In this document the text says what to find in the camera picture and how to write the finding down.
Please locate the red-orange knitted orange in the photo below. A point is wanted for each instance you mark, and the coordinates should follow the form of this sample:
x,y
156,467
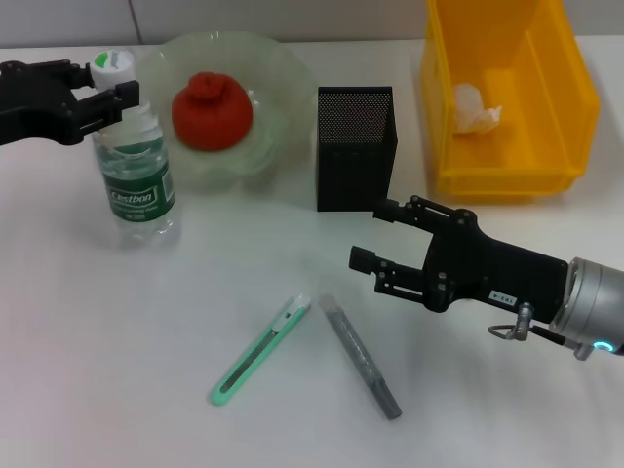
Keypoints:
x,y
212,117

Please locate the green utility knife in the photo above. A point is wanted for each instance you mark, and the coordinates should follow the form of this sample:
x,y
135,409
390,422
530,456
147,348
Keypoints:
x,y
244,365

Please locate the green glass fruit plate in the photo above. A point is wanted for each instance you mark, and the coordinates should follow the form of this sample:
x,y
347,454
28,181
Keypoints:
x,y
278,88

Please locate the yellow plastic bin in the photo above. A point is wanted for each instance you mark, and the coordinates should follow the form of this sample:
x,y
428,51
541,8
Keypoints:
x,y
536,146

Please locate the grey pen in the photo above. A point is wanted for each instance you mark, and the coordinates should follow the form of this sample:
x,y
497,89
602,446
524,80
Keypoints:
x,y
356,351

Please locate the clear green-label water bottle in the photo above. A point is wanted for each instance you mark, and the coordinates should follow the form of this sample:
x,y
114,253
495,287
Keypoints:
x,y
139,195

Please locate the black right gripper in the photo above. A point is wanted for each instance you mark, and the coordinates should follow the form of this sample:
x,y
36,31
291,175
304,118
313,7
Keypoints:
x,y
497,273

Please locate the black mesh pen holder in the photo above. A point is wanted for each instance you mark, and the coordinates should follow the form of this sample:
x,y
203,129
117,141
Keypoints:
x,y
353,161

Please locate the white paper ball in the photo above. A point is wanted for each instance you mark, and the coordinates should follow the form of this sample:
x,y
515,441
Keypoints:
x,y
470,109

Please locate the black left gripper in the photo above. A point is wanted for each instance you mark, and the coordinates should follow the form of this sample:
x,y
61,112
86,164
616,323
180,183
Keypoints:
x,y
29,112

